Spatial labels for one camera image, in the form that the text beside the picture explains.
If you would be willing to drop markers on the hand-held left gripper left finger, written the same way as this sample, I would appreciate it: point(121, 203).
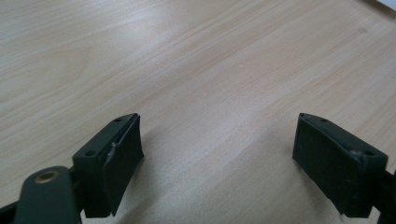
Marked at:
point(121, 161)

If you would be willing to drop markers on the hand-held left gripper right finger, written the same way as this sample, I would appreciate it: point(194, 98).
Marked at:
point(336, 168)

